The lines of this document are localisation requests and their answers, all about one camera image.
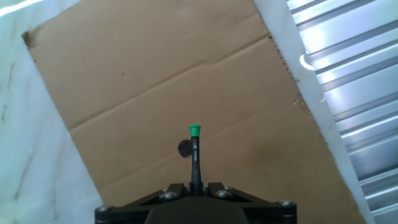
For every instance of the black round dot mark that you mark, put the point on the black round dot mark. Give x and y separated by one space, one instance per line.
184 148

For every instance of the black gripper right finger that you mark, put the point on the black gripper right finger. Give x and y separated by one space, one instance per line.
258 202

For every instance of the black screwdriver green cap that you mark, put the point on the black screwdriver green cap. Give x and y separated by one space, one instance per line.
195 158

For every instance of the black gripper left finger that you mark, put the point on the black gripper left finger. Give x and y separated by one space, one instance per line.
140 202

